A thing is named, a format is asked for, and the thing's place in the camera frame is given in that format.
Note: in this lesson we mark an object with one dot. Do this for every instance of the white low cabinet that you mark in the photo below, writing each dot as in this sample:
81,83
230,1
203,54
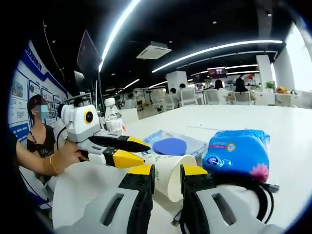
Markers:
292,100

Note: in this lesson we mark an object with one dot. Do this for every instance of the hanging screen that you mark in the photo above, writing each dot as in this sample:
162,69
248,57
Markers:
217,72

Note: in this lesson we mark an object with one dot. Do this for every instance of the white table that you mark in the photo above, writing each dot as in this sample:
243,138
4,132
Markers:
287,146

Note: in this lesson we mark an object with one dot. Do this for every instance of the green potted plant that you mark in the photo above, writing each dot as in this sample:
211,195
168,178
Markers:
270,84

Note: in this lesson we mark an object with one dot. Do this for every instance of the narrow bright window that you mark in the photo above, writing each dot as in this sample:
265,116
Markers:
302,63

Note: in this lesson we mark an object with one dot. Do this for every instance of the ceiling light strip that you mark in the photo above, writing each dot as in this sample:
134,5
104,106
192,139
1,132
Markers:
117,31
214,50

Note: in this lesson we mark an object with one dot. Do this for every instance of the row of office chairs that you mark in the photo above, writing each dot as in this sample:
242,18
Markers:
190,97

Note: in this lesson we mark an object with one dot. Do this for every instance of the blue sponge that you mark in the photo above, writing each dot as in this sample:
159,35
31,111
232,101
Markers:
170,146

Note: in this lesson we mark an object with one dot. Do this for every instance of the blue tissue pack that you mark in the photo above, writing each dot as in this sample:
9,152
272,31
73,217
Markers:
234,151

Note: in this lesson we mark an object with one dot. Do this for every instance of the white paper cup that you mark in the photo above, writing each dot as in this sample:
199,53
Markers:
165,175

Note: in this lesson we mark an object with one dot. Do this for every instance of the blue white wall poster board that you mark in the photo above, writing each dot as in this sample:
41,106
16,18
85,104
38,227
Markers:
22,97

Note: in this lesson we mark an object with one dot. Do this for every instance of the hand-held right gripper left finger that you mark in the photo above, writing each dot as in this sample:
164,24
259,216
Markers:
114,209

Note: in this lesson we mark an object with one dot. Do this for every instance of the clear plastic water bottle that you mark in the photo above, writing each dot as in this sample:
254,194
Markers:
113,119

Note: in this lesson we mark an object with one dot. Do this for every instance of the person's left hand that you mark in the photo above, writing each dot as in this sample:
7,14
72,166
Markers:
70,156

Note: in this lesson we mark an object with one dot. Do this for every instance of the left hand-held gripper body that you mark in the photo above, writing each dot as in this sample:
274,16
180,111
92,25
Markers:
78,124

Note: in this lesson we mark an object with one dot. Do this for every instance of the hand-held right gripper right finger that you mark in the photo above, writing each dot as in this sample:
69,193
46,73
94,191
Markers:
214,209

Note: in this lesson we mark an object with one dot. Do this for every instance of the ceiling air conditioner vent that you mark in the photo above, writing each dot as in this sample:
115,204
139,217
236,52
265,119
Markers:
153,50

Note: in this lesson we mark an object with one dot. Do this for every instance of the orange bundle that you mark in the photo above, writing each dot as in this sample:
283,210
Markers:
282,90

